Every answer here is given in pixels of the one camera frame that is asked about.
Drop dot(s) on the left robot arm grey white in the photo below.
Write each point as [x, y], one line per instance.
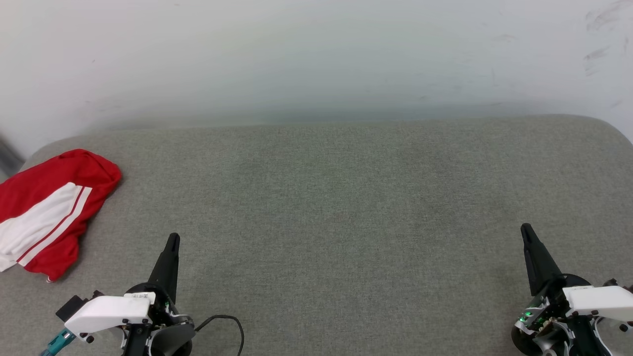
[170, 342]

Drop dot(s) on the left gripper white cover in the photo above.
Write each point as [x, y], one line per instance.
[111, 311]

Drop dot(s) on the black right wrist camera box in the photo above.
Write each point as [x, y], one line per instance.
[618, 285]

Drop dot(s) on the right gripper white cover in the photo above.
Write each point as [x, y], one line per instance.
[593, 301]

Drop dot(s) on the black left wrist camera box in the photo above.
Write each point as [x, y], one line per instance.
[71, 307]

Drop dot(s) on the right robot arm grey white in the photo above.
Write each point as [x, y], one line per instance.
[559, 341]

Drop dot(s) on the red and white basketball jersey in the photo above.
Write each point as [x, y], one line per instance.
[44, 212]

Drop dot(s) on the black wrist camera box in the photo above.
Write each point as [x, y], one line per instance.
[618, 285]
[71, 307]

